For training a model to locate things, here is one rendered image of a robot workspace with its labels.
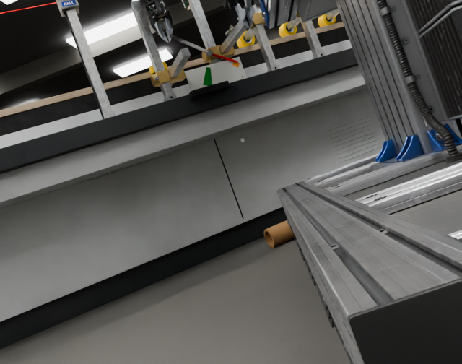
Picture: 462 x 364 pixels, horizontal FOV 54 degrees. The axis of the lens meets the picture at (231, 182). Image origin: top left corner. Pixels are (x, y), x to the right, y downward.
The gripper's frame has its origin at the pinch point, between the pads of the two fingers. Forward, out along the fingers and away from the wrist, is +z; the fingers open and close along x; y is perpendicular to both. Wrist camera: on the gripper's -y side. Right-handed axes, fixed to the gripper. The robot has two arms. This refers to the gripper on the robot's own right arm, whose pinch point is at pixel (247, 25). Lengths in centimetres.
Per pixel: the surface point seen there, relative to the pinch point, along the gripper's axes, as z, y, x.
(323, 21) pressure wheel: -11, -52, 71
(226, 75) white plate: 9.0, -28.3, -2.7
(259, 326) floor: 83, 57, -53
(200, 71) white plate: 4.3, -28.3, -13.1
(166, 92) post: 8.8, -29.0, -29.9
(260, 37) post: -3.6, -29.0, 19.5
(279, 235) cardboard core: 79, -14, -11
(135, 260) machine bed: 70, -51, -63
